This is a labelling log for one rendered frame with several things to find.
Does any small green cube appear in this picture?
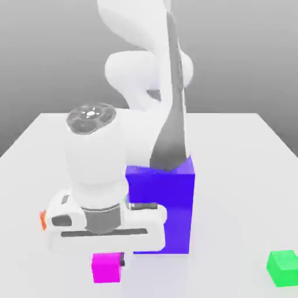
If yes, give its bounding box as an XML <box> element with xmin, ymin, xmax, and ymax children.
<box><xmin>265</xmin><ymin>249</ymin><xmax>298</xmax><ymax>288</ymax></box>

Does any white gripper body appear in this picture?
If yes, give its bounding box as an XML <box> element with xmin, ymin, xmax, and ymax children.
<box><xmin>45</xmin><ymin>204</ymin><xmax>168</xmax><ymax>254</ymax></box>

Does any large blue box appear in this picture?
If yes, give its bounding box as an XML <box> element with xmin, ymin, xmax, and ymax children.
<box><xmin>125</xmin><ymin>153</ymin><xmax>196</xmax><ymax>255</ymax></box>

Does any small magenta cube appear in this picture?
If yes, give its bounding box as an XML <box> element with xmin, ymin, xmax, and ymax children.
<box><xmin>91</xmin><ymin>252</ymin><xmax>123</xmax><ymax>284</ymax></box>

